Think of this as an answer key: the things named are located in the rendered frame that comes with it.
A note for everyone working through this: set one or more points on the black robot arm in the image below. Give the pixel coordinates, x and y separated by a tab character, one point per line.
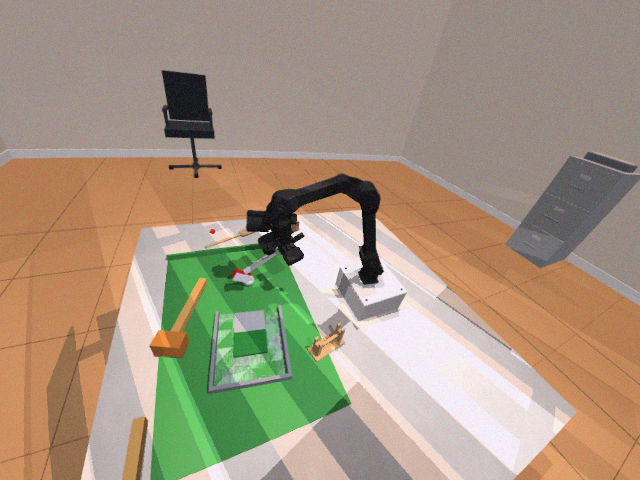
280	213

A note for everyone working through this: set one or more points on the green flat mat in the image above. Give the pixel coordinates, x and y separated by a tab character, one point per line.
194	429

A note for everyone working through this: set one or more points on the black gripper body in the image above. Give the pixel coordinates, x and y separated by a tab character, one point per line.
291	255

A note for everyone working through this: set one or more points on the dark grey rod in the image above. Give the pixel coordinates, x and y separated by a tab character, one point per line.
245	276

